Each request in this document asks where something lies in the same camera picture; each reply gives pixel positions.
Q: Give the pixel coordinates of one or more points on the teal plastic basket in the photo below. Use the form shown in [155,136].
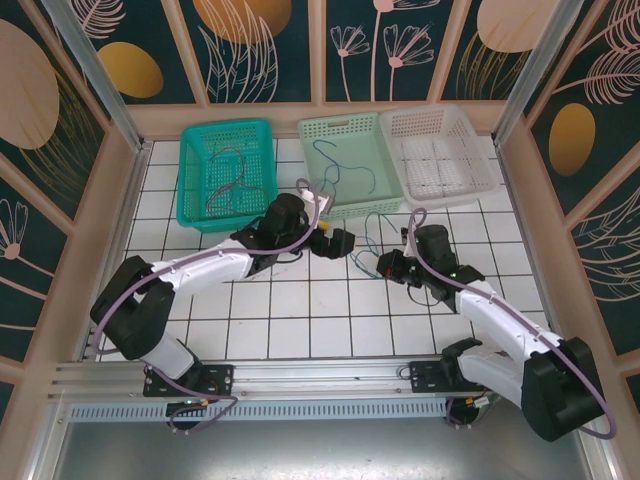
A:
[260,150]

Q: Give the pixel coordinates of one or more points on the aluminium frame post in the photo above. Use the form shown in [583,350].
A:
[100,75]
[540,65]

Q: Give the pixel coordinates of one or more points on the green circuit board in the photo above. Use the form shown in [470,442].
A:
[484,402]

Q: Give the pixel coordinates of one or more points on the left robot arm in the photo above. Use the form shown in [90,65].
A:
[210,275]

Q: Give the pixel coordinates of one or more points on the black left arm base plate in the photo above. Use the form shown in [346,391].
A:
[220,375]

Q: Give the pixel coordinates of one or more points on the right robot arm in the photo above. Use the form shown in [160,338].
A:
[495,327]

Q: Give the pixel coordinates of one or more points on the white plastic basket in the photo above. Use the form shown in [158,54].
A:
[450,150]

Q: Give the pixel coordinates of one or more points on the mint green plastic basket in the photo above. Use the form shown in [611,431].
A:
[350,145]

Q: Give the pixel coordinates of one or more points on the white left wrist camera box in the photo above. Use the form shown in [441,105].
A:
[322,205]

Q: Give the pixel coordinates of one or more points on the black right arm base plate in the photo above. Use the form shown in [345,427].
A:
[422,377]

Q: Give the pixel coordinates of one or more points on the aluminium mounting rail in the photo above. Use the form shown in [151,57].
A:
[320,375]

